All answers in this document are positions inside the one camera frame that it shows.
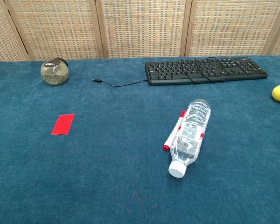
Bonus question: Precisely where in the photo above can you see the red rectangular card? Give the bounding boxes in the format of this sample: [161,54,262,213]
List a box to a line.
[51,113,75,136]

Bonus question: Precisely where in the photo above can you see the red and white marker pen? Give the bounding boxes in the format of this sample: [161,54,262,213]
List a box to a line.
[163,110,187,151]

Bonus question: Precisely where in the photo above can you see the blue table cloth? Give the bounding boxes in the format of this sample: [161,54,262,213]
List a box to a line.
[0,55,280,224]

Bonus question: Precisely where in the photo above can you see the clear plastic water bottle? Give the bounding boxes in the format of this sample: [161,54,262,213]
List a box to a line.
[168,98,212,179]

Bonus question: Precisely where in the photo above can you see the black computer keyboard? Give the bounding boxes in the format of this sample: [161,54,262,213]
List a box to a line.
[144,57,268,86]

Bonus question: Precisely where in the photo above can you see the woven folding screen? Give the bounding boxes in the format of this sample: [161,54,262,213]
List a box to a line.
[0,0,280,64]

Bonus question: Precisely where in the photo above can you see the glass jar with dried herbs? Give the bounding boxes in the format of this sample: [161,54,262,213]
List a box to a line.
[40,57,70,86]

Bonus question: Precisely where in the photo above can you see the black keyboard usb cable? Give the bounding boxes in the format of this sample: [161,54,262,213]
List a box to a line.
[92,56,230,88]

